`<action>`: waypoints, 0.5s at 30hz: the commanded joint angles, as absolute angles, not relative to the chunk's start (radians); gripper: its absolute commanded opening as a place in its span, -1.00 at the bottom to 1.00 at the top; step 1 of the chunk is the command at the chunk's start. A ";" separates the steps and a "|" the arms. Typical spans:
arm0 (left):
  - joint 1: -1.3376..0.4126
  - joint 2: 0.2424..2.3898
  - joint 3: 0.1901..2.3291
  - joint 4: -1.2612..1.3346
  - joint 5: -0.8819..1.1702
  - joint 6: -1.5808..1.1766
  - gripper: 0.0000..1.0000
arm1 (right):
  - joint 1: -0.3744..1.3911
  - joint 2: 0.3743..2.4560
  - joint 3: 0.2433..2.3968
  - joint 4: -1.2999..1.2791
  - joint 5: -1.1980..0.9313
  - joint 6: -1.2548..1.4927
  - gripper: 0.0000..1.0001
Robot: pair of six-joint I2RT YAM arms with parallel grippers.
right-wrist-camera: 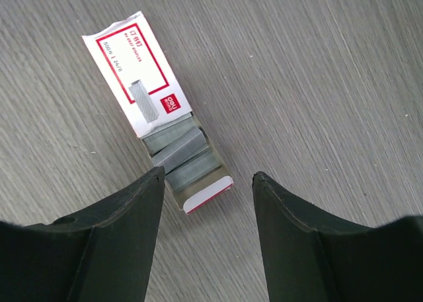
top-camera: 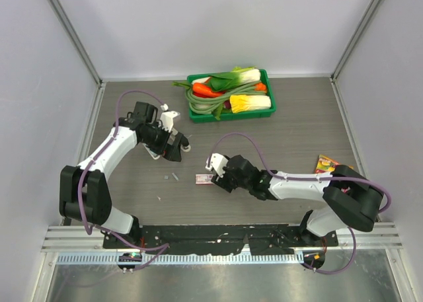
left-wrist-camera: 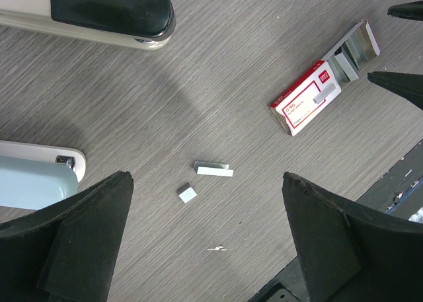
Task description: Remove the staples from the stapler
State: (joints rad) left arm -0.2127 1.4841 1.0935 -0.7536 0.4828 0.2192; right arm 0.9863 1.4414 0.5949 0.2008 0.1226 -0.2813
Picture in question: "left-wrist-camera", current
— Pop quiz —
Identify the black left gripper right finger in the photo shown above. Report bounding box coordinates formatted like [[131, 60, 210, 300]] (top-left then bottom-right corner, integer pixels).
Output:
[[282, 172, 422, 301]]

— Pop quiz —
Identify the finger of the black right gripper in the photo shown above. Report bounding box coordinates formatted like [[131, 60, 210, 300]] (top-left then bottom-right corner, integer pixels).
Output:
[[367, 71, 423, 110], [387, 1, 423, 21]]

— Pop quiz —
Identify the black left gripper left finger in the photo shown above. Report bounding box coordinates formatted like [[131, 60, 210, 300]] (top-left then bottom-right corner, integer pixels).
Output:
[[1, 171, 134, 301]]

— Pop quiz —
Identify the red white staple box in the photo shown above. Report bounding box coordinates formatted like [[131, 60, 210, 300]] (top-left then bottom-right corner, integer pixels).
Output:
[[270, 20, 380, 136]]

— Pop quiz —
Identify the beige and black stapler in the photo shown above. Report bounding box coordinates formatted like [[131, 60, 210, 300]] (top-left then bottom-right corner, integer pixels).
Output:
[[1, 0, 176, 50]]

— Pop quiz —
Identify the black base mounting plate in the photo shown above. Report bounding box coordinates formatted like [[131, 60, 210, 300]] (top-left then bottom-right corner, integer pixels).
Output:
[[253, 145, 422, 301]]

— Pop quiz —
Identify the small grey staple strip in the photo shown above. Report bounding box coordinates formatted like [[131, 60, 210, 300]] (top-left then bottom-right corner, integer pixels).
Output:
[[176, 183, 198, 204]]

